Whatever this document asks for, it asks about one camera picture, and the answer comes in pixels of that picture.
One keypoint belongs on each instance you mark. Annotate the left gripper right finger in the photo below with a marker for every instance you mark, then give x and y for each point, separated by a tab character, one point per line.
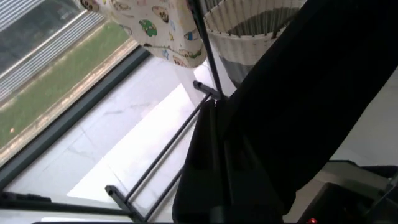
248	193

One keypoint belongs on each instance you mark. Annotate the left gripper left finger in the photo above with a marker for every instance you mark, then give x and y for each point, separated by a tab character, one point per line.
202	174

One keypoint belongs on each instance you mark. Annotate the black garment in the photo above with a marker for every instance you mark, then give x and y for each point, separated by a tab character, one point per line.
311	93

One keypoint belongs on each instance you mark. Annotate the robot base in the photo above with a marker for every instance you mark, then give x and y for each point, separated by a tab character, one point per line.
342	199

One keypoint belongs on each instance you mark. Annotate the black clothes rack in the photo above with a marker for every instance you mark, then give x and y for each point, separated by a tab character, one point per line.
207	46

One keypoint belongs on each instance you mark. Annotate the white laundry basket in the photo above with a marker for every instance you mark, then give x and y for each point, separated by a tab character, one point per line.
245	46

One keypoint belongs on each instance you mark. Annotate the cream printed garment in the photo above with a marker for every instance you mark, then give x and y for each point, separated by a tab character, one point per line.
158	28

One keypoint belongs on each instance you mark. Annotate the window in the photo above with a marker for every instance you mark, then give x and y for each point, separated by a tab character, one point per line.
46	77

